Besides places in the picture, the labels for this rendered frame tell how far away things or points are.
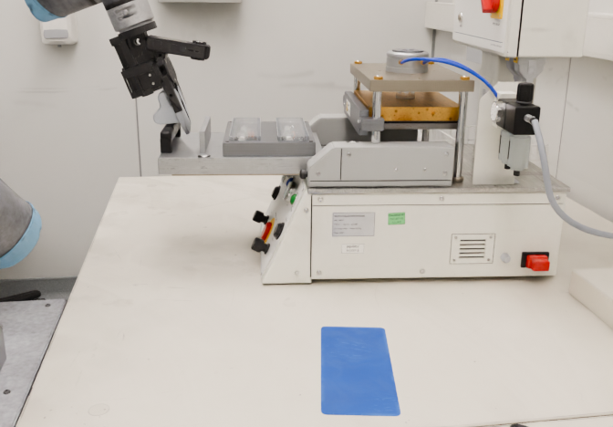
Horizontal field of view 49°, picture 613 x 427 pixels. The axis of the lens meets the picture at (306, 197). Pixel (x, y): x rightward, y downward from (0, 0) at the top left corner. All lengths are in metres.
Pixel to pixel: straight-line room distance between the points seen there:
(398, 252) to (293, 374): 0.36
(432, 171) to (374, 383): 0.41
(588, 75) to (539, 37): 0.64
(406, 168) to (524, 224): 0.24
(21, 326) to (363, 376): 0.54
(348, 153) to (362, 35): 1.67
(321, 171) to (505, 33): 0.38
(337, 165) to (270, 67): 1.62
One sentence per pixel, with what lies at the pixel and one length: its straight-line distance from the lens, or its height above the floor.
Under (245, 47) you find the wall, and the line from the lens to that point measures 2.73.
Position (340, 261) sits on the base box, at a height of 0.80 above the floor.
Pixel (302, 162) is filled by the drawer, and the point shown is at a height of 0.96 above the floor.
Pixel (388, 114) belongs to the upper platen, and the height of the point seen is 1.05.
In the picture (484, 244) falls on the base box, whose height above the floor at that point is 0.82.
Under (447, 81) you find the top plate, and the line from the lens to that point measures 1.19.
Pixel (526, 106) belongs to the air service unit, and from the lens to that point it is 1.10.
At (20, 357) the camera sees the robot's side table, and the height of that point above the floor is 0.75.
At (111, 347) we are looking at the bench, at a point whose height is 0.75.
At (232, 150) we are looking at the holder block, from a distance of 1.21.
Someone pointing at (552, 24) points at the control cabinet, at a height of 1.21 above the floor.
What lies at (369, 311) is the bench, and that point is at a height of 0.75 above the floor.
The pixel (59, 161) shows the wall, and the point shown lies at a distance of 2.85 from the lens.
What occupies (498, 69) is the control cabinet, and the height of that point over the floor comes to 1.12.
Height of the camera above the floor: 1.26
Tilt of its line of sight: 17 degrees down
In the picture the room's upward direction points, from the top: 1 degrees clockwise
